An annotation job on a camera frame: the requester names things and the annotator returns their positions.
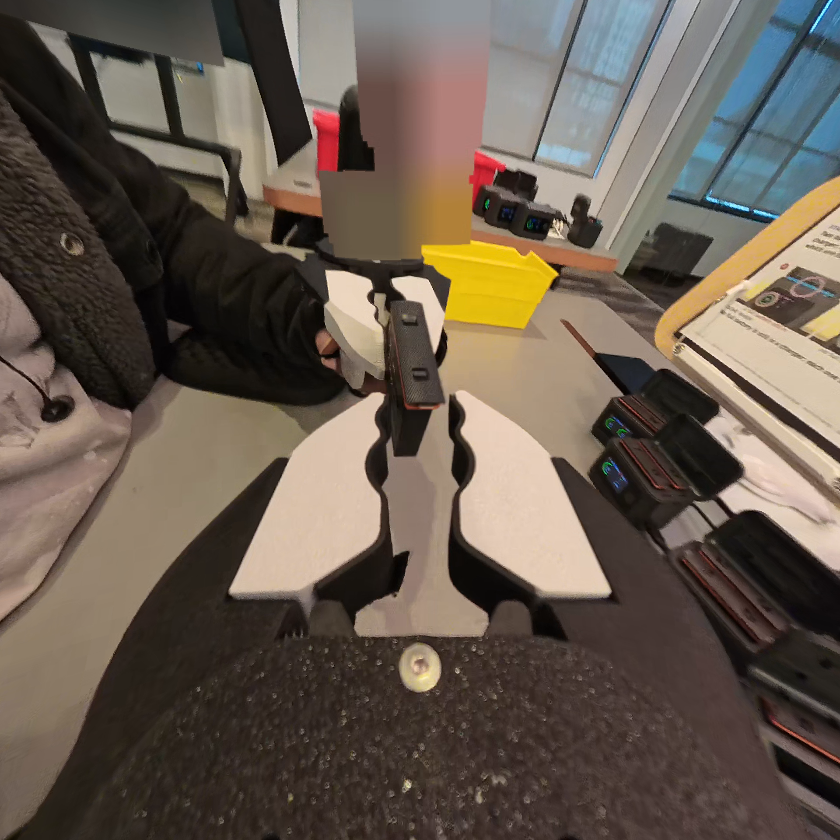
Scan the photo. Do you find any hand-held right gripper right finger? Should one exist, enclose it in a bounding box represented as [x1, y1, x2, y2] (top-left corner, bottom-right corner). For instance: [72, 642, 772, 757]
[449, 390, 615, 620]

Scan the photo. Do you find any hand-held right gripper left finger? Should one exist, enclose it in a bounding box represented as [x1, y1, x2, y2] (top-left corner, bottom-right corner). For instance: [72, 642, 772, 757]
[230, 392, 410, 618]

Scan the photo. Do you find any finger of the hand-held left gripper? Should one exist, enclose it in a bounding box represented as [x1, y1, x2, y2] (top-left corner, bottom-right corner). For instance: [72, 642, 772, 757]
[322, 271, 395, 395]
[392, 273, 450, 371]

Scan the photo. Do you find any yellow plastic bin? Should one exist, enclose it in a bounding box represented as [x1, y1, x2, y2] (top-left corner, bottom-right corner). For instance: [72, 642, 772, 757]
[420, 241, 560, 329]

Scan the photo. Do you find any black camera battery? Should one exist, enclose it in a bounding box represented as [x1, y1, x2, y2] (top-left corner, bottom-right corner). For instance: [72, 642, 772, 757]
[683, 545, 756, 618]
[628, 440, 694, 497]
[384, 302, 442, 458]
[617, 394, 673, 437]
[768, 703, 840, 762]

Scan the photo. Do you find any person's left forearm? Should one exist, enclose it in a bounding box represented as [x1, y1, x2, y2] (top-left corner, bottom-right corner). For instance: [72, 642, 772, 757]
[125, 158, 345, 408]

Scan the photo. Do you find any person's left hand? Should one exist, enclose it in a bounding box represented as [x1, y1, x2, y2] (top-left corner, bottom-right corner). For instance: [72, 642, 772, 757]
[310, 300, 358, 384]

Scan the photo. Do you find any red sofa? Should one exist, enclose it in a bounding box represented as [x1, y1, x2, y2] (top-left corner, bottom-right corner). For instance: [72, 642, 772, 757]
[310, 108, 508, 214]

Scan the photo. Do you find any dark desk device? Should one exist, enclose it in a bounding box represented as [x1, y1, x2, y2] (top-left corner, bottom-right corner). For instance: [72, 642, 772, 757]
[565, 193, 606, 250]

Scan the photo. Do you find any dark flat pad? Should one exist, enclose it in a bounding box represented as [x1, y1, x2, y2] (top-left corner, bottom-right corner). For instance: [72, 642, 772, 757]
[595, 351, 660, 397]

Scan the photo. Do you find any white stand base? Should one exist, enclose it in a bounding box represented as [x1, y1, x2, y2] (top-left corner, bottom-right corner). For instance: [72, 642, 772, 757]
[716, 414, 840, 529]

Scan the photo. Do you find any white instruction sheet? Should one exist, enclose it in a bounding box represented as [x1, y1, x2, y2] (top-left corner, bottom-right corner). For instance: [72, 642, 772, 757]
[680, 217, 840, 493]

